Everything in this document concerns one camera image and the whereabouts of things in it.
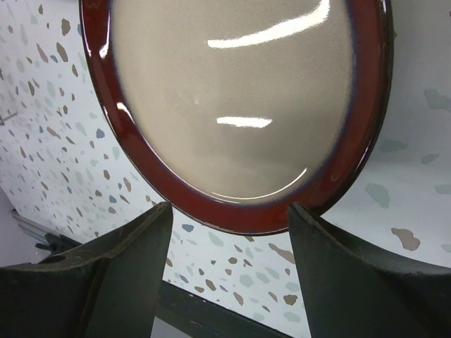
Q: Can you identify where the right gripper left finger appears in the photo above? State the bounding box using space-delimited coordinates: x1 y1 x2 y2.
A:
1 202 173 337

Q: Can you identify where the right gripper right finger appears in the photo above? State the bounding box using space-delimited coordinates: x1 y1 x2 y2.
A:
288 204 450 337

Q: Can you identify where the dark brown beige plate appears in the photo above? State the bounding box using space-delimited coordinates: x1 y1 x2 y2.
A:
80 1 393 235

